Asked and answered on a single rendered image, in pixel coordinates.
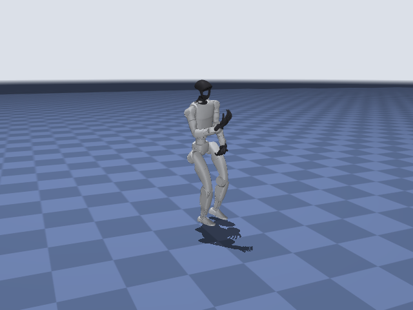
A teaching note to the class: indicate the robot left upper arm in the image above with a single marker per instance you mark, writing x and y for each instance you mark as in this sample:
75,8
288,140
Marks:
216,113

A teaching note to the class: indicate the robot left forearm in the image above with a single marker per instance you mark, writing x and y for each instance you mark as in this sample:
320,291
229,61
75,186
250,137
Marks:
221,138

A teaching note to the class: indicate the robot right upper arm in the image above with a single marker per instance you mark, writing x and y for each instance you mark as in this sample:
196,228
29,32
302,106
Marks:
190,115

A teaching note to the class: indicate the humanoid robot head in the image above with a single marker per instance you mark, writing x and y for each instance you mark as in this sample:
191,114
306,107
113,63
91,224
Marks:
202,86

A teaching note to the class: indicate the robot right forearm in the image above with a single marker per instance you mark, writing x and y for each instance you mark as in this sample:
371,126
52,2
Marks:
205,132

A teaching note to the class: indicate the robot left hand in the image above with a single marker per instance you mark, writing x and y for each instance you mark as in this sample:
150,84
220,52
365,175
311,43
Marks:
222,150

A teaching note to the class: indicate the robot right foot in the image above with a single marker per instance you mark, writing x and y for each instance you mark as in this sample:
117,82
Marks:
206,221

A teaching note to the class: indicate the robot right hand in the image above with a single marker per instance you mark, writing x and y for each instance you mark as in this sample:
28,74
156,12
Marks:
224,121

